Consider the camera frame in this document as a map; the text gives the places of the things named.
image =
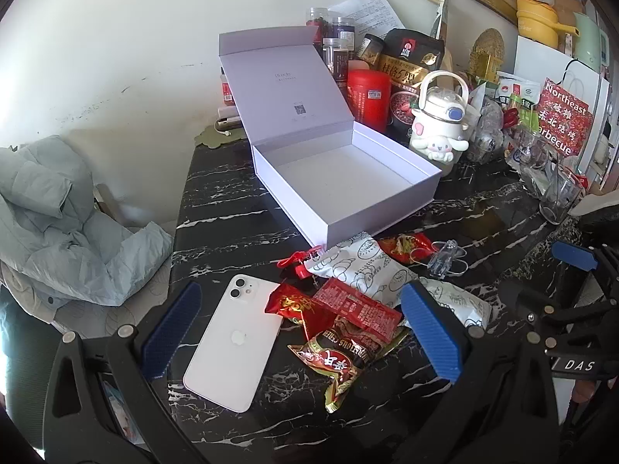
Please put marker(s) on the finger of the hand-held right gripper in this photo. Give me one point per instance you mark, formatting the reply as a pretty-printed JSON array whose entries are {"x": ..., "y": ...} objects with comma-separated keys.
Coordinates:
[
  {"x": 575, "y": 256},
  {"x": 556, "y": 307}
]

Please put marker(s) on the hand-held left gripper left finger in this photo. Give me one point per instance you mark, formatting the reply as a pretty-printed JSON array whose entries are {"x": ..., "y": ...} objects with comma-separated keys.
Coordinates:
[{"x": 171, "y": 331}]

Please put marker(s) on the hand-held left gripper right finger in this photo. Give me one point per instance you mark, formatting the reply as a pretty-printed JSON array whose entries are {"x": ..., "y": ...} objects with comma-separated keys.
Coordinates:
[{"x": 433, "y": 333}]

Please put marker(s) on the white printed pastry packet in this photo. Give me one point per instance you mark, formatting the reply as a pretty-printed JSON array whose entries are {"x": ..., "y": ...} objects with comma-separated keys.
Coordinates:
[
  {"x": 358, "y": 263},
  {"x": 464, "y": 304}
]

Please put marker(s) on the clear plastic bottle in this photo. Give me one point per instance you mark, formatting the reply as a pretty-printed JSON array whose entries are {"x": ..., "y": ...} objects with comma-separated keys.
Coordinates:
[{"x": 442, "y": 261}]

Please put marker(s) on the red ketchup packet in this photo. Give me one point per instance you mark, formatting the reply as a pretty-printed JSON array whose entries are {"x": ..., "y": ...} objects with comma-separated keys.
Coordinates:
[{"x": 360, "y": 312}]

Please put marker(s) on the red candy wrapper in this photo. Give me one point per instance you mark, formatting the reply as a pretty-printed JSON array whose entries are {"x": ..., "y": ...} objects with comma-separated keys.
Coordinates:
[{"x": 401, "y": 246}]

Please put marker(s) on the brown cereal snack packet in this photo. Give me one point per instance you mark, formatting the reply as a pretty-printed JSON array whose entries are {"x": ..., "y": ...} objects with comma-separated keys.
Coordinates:
[{"x": 333, "y": 362}]

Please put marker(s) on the red gold candy packet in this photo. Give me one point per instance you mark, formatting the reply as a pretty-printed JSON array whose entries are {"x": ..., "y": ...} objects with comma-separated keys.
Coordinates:
[{"x": 290, "y": 307}]

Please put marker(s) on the lavender gift box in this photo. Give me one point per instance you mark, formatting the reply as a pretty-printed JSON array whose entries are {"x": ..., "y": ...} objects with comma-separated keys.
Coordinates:
[{"x": 338, "y": 179}]

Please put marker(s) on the clear glass cup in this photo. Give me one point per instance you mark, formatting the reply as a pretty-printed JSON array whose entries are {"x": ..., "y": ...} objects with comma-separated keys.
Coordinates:
[{"x": 561, "y": 198}]

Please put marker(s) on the white smartphone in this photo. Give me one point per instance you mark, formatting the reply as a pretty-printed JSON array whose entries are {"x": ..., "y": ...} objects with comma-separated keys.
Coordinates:
[{"x": 232, "y": 348}]

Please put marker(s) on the clear wine glass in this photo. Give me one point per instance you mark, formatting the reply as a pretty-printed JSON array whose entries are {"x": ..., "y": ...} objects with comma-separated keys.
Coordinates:
[{"x": 527, "y": 152}]

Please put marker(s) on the grey puffer jacket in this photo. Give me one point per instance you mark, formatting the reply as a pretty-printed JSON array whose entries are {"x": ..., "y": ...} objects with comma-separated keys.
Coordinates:
[{"x": 72, "y": 232}]

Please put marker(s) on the red printed bag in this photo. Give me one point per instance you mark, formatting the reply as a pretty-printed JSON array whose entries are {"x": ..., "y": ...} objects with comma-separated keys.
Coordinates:
[{"x": 563, "y": 116}]

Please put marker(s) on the clear plastic bag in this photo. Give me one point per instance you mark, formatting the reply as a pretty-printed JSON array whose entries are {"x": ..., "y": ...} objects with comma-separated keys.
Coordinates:
[{"x": 486, "y": 130}]

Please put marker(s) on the green white snack packet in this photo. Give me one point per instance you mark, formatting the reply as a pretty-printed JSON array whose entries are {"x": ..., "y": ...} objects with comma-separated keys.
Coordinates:
[{"x": 517, "y": 89}]

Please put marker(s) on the white cartoon kettle bottle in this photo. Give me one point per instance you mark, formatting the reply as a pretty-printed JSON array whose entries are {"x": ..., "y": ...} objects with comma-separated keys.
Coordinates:
[{"x": 437, "y": 125}]

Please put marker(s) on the green coaster mat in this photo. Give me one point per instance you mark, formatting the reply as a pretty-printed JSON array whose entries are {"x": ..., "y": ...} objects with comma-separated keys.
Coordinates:
[{"x": 213, "y": 138}]

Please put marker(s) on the mint green appliance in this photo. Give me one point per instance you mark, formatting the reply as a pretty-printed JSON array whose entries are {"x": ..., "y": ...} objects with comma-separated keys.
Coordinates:
[{"x": 590, "y": 41}]

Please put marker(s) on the gold woven ornament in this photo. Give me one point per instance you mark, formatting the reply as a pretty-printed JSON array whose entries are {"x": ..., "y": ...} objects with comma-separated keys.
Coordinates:
[{"x": 488, "y": 48}]

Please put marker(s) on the yellow pot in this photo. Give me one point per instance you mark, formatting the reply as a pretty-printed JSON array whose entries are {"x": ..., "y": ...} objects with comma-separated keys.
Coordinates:
[{"x": 537, "y": 19}]

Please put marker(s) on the red tin canister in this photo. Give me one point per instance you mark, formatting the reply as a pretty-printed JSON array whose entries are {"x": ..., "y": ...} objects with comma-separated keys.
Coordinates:
[{"x": 370, "y": 101}]

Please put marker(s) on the small red label bottle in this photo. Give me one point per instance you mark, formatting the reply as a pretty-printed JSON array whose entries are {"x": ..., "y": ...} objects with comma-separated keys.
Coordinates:
[{"x": 227, "y": 89}]

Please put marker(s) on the black oat bag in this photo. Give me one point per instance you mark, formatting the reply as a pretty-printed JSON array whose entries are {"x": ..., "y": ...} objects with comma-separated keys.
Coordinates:
[{"x": 411, "y": 58}]

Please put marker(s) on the clear jar dark label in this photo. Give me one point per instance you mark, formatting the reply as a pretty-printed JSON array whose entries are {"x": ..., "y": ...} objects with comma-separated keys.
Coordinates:
[{"x": 336, "y": 63}]

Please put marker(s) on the black lid jar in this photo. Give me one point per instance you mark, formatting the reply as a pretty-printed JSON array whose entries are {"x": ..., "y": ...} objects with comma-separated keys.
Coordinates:
[{"x": 370, "y": 51}]

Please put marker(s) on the clear jar purple label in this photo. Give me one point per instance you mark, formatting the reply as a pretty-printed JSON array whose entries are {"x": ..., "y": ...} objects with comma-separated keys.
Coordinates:
[{"x": 342, "y": 29}]

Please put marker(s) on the printed paper sheet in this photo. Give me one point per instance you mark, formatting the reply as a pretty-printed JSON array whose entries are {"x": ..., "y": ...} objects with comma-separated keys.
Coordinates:
[{"x": 372, "y": 9}]

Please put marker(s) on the clear jar dried flowers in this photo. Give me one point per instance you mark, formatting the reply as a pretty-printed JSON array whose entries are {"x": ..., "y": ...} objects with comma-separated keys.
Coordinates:
[{"x": 317, "y": 24}]

